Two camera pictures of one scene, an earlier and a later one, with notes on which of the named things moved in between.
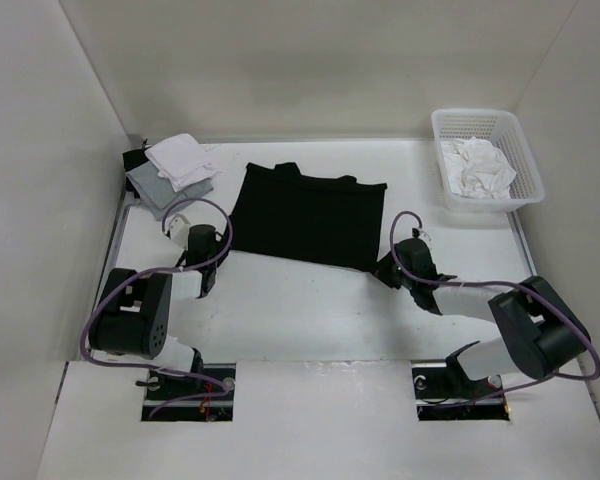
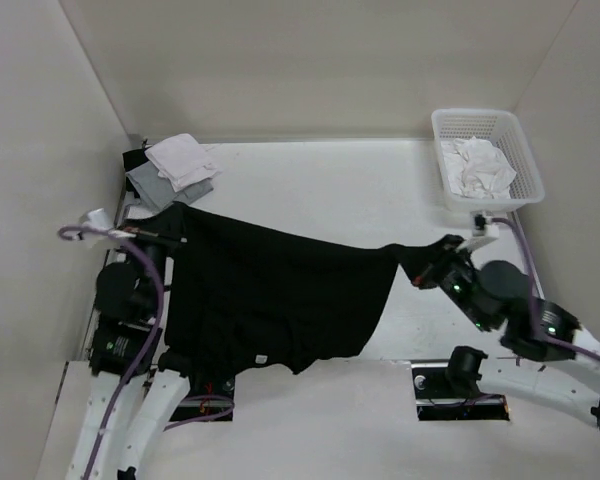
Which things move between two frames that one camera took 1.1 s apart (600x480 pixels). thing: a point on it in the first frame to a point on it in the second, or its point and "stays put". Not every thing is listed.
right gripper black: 383,274 to 426,277
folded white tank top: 181,162 stays put
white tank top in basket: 475,168 stays put
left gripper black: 221,248 to 137,235
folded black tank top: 132,158 stays put
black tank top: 310,217 to 279,298
